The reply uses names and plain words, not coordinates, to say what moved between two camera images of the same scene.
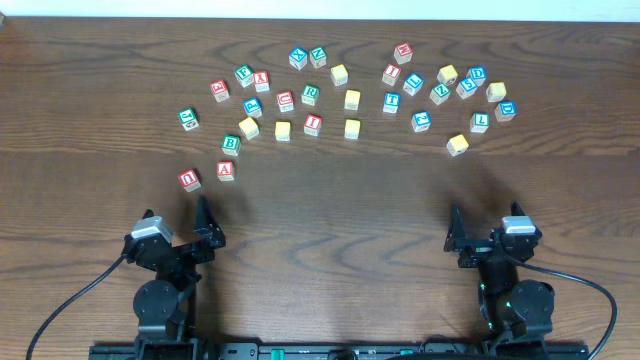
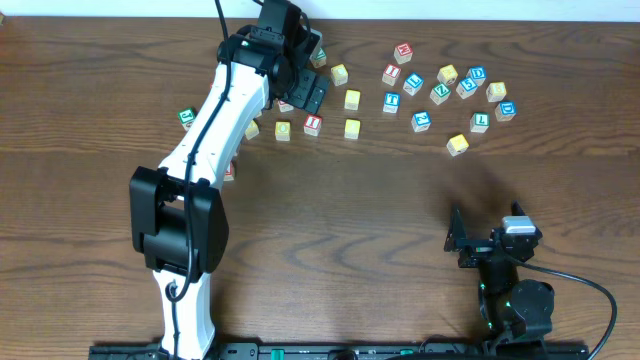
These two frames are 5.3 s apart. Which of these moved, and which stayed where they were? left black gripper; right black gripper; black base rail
Moved: left black gripper
Stayed: black base rail; right black gripper
